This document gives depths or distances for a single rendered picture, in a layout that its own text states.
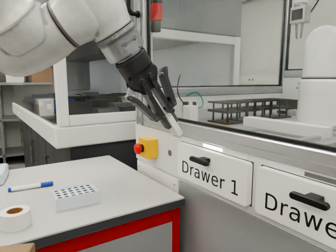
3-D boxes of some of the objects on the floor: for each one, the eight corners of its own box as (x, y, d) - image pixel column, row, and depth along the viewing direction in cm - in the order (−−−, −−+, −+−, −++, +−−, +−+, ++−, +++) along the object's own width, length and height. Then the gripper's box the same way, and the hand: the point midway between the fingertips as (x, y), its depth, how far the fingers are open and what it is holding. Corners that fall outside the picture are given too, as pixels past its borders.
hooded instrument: (64, 303, 148) (40, -81, 120) (18, 189, 301) (3, 9, 273) (233, 234, 214) (243, -25, 186) (125, 170, 367) (121, 22, 339)
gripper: (112, 71, 59) (169, 156, 69) (157, 37, 63) (204, 121, 73) (99, 72, 65) (153, 149, 75) (141, 40, 69) (187, 117, 80)
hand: (172, 125), depth 73 cm, fingers closed
